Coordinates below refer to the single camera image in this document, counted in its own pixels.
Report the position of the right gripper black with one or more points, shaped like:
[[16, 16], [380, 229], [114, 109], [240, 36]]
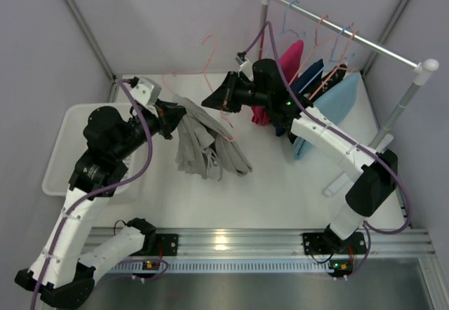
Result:
[[232, 90]]

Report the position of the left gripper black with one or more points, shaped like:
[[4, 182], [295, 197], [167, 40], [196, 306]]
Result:
[[165, 120]]

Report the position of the grey trousers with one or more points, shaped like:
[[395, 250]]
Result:
[[205, 147]]

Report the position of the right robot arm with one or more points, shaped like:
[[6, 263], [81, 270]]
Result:
[[372, 173]]

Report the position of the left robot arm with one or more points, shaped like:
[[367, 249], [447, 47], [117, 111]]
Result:
[[63, 276]]

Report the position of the navy blue trousers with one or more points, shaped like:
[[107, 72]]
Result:
[[284, 107]]

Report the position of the magenta trousers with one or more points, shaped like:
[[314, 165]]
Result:
[[290, 64]]

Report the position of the blue hanger far left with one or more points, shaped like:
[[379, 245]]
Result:
[[285, 32]]

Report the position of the black patterned trousers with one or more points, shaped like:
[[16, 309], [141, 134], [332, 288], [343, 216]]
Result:
[[312, 85]]

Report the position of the light blue trousers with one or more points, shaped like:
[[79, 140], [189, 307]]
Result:
[[336, 103]]

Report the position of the white plastic basket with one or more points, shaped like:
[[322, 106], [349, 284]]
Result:
[[70, 146]]

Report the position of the white metal clothes rack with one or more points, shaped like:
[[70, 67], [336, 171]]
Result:
[[423, 70]]

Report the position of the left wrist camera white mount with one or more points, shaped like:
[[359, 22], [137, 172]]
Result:
[[144, 91]]

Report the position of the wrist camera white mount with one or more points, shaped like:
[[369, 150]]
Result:
[[144, 91], [242, 61]]

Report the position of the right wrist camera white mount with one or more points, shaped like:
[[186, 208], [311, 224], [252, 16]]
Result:
[[242, 61]]

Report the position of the aluminium mounting rail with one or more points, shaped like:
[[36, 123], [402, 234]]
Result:
[[288, 243]]

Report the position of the white slotted cable duct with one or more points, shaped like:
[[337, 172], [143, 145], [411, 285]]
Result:
[[231, 266]]

